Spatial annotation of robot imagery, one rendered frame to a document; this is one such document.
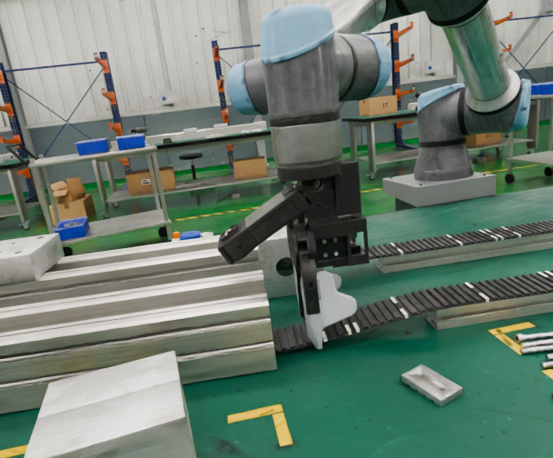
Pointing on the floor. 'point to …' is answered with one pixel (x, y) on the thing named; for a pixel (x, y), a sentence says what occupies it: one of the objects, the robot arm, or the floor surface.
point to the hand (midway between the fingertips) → (308, 327)
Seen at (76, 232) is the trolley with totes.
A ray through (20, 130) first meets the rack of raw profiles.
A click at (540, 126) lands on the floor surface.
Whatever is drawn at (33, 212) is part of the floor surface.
